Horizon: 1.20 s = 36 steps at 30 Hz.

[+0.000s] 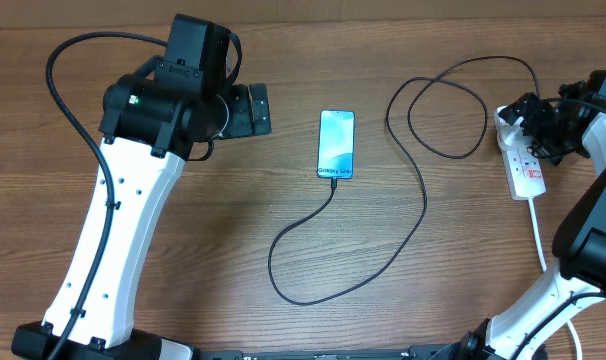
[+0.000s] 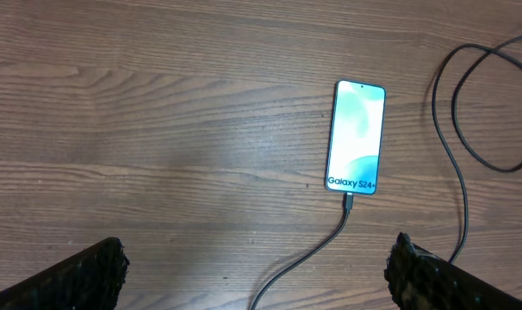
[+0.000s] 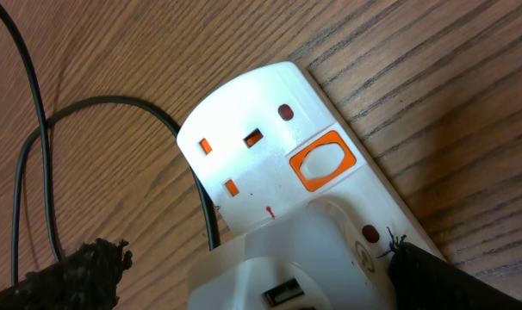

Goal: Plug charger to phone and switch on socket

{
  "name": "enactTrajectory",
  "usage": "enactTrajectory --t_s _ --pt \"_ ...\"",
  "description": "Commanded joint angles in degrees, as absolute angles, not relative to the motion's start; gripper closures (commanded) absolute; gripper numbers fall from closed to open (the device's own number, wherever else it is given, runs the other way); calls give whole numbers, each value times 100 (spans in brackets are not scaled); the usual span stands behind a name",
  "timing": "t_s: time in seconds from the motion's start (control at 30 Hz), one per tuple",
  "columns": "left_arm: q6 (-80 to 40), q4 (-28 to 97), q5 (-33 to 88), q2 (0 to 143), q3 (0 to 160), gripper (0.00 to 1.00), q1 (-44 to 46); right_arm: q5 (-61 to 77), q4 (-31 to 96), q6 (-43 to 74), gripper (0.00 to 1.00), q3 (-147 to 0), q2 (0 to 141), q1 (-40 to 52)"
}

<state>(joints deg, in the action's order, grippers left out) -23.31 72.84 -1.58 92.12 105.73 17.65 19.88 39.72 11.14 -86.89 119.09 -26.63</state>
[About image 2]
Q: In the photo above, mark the Samsung Galaxy smartphone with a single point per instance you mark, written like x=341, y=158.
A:
x=356, y=138

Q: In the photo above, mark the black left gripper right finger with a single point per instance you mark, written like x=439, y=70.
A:
x=420, y=280

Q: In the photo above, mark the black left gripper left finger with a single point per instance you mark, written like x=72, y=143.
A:
x=89, y=280

